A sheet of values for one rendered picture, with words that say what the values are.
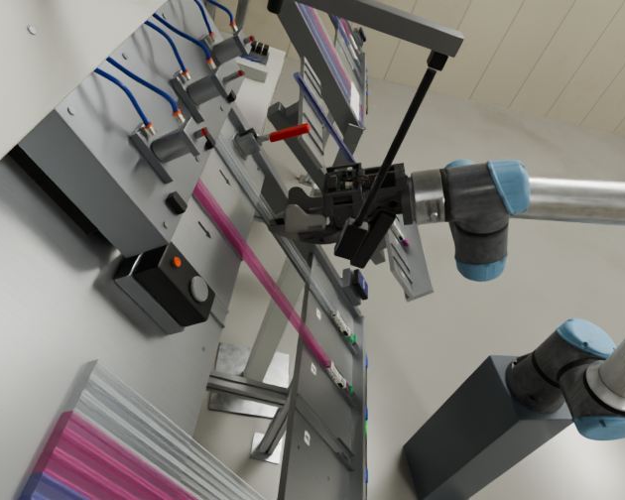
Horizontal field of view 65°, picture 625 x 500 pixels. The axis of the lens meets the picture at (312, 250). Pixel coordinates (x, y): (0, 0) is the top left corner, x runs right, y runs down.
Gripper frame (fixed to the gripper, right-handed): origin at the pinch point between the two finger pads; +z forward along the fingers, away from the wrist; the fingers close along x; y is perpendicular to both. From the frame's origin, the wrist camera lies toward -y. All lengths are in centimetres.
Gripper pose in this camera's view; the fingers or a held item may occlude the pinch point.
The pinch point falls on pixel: (279, 227)
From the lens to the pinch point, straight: 75.1
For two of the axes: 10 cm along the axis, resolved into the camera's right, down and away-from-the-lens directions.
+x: -0.8, 6.7, -7.4
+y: -2.2, -7.4, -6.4
